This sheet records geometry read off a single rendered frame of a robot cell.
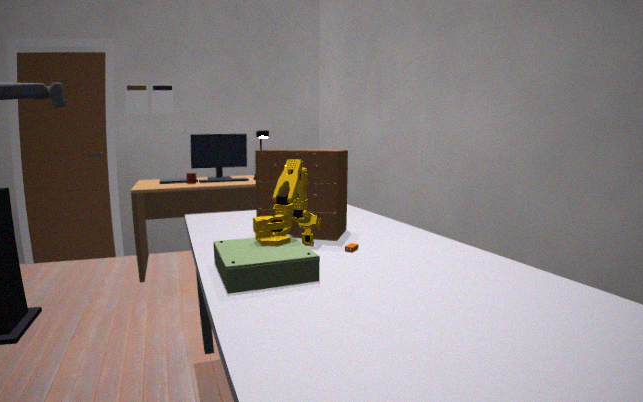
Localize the dark brown chest of drawers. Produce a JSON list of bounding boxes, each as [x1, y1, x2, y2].
[[255, 150, 348, 241]]

